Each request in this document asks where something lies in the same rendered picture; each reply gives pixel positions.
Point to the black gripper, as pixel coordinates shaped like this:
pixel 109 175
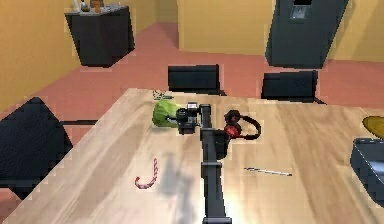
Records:
pixel 184 120

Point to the green lettuce head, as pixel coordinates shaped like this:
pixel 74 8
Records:
pixel 163 113

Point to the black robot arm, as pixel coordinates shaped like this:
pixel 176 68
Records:
pixel 210 173

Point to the black chair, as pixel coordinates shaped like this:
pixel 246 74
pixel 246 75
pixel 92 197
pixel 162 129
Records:
pixel 194 78
pixel 289 85
pixel 28 146

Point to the red black headphones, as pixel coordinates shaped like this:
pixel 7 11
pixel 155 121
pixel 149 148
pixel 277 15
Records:
pixel 237 126

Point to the wooden dining table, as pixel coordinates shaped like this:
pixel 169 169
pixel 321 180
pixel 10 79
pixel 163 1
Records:
pixel 133 160

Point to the red white candy cane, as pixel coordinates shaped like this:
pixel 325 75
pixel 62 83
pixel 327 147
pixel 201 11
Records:
pixel 148 176

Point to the thin grey pen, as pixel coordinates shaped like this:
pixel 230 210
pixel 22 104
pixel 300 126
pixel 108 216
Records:
pixel 268 171

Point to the black cabinet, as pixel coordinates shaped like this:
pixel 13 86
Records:
pixel 102 36

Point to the brown jar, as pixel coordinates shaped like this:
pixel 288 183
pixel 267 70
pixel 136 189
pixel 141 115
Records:
pixel 96 4

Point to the white bottle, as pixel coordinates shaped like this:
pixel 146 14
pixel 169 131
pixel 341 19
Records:
pixel 76 5

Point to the olive yellow plate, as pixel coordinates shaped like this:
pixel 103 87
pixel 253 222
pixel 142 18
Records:
pixel 375 126

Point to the dark grey box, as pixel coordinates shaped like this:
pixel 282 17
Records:
pixel 370 166

